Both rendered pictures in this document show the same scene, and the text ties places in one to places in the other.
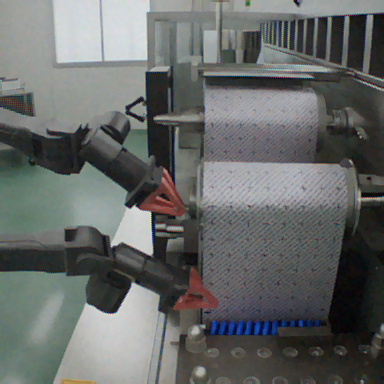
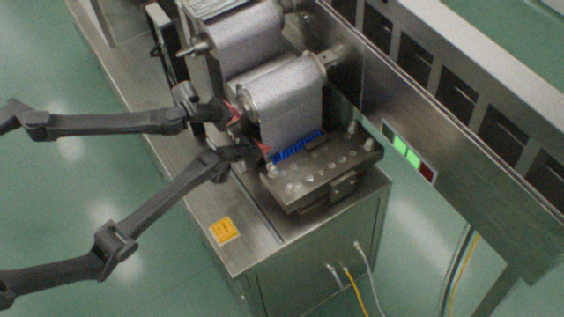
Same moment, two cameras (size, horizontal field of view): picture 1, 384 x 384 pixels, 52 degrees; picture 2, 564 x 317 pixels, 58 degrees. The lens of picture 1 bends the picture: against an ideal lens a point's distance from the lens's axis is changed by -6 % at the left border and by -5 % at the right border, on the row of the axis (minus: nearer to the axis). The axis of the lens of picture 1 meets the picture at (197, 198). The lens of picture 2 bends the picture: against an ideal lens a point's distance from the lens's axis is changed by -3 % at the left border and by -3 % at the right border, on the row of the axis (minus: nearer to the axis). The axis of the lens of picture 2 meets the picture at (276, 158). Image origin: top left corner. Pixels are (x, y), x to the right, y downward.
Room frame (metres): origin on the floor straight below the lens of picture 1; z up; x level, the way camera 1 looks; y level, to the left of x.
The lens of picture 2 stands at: (-0.34, 0.45, 2.47)
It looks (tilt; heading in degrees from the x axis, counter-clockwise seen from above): 54 degrees down; 332
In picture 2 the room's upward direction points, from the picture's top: 7 degrees counter-clockwise
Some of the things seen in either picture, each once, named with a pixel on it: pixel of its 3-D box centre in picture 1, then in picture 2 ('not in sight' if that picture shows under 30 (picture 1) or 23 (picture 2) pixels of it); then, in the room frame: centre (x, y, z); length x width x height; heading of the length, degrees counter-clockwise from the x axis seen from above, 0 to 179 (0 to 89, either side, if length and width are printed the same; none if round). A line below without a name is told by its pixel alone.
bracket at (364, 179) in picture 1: (371, 182); (326, 57); (0.66, -0.31, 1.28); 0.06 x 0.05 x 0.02; 88
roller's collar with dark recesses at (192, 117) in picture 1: (194, 119); (201, 44); (0.92, 0.01, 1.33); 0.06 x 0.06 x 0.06; 88
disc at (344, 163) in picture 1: (344, 199); (315, 70); (0.67, -0.26, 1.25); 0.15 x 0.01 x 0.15; 178
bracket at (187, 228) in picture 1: (182, 281); (239, 142); (0.71, 0.03, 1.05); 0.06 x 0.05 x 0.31; 88
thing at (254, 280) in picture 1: (269, 285); (293, 128); (0.61, -0.13, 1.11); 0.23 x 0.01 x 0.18; 88
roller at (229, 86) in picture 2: not in sight; (264, 82); (0.79, -0.14, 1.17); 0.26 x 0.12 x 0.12; 88
